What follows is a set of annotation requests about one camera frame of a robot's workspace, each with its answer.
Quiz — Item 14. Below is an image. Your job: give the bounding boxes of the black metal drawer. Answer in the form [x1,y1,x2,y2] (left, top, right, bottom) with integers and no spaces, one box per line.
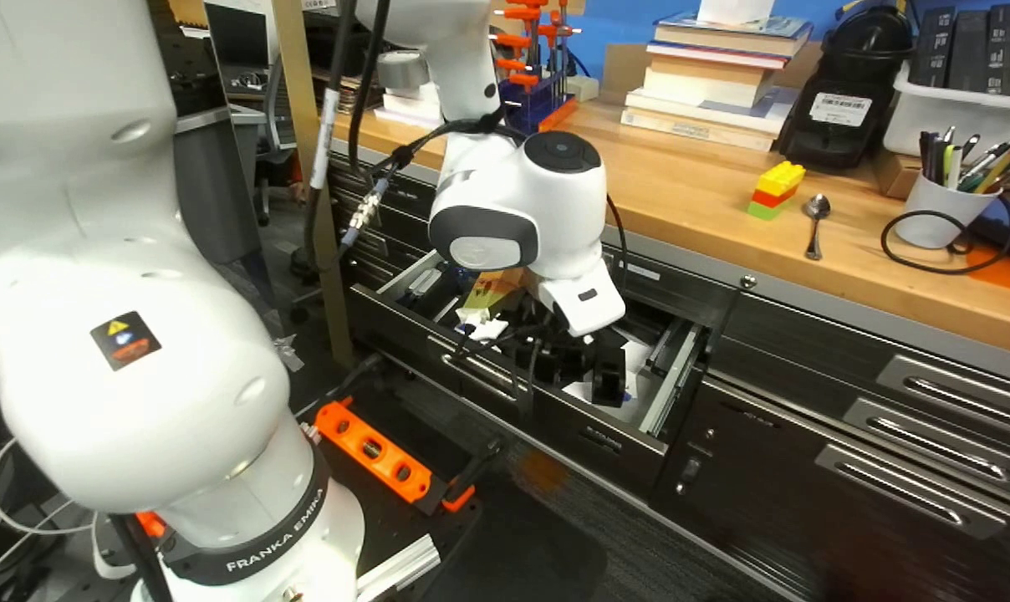
[349,229,720,496]

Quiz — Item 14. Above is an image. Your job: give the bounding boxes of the black bag with label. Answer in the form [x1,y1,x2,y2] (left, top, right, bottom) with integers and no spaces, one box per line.
[775,0,914,172]

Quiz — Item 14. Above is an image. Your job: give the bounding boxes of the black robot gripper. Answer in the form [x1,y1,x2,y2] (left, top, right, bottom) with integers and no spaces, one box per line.
[459,270,599,381]

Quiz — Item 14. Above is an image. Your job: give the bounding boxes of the wooden post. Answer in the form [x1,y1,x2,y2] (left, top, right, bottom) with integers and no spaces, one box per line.
[270,0,353,367]

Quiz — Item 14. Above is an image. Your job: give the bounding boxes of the white storage bin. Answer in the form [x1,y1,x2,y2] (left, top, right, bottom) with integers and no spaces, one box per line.
[879,0,1010,160]

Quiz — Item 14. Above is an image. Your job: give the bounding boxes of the black coiled cable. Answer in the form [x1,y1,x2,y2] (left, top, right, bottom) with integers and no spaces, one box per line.
[876,204,1010,279]

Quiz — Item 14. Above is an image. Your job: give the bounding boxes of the white cup with pens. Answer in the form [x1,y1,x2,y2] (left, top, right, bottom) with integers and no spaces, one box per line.
[888,132,1010,248]

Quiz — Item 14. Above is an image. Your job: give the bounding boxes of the black tool cabinet workbench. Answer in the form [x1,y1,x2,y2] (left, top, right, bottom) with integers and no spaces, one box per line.
[322,138,1010,602]

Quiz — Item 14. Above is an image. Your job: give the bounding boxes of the black parts in drawer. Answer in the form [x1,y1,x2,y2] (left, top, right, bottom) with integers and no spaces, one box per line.
[560,333,644,408]

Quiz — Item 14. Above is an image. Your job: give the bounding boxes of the stack of books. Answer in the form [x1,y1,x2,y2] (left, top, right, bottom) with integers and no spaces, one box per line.
[618,16,808,152]

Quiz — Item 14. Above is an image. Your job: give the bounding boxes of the metal spoon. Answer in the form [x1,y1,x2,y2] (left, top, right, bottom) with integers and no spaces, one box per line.
[803,193,833,261]

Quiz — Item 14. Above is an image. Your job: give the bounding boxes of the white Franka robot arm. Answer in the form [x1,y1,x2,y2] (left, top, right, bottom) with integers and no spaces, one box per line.
[0,0,625,602]

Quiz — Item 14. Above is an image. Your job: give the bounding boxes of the orange spirit level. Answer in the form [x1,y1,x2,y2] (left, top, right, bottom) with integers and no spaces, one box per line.
[315,403,477,515]

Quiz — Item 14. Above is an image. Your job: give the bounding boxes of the colourful lego brick stack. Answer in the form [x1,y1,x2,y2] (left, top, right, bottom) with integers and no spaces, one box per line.
[746,160,806,222]

